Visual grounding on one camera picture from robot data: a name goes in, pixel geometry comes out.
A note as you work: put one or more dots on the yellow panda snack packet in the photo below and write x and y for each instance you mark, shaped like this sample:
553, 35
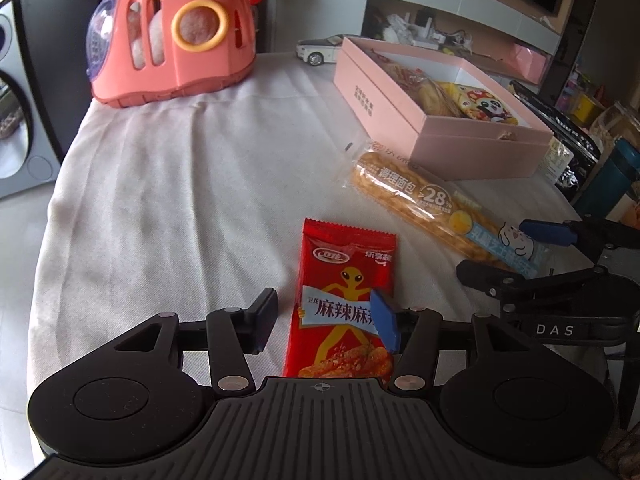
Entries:
485, 105

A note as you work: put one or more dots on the long bread packet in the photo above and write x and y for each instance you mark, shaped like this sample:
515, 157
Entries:
410, 195

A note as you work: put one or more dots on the white toy car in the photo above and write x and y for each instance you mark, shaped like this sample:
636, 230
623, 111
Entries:
317, 50

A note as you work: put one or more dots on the white tablecloth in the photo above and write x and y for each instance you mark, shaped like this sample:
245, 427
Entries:
175, 185

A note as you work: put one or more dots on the bread packet inside box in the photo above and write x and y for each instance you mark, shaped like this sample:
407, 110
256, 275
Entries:
400, 70

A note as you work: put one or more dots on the tan pastry packet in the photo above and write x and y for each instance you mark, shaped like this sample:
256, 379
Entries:
440, 97

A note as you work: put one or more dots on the yellow box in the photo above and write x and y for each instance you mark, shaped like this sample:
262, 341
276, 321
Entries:
589, 107

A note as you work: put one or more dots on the teal bottle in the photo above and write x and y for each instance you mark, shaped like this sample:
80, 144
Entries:
610, 180

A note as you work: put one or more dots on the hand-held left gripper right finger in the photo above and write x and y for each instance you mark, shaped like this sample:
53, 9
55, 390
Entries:
385, 320

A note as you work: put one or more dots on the black bag with yellow label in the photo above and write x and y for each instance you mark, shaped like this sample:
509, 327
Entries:
570, 130

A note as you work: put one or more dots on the white washing machine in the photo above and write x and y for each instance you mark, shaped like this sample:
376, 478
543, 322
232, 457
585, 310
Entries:
25, 125

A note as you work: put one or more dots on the white shelf unit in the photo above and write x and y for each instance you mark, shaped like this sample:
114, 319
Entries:
400, 0

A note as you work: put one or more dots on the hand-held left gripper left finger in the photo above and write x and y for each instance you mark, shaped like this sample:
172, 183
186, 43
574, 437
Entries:
262, 317

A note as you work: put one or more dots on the red snack packet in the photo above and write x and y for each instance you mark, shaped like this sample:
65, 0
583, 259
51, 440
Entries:
340, 260

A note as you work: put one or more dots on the pink paper bag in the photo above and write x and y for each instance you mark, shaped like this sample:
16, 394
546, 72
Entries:
530, 62

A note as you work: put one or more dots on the pink toy carrier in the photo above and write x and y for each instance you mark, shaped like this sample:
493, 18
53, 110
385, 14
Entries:
150, 80

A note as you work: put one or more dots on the pink cardboard box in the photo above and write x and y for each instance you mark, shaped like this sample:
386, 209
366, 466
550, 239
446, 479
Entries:
385, 105

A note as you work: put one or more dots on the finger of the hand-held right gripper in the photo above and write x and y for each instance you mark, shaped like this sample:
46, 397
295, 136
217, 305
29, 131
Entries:
500, 277
547, 231

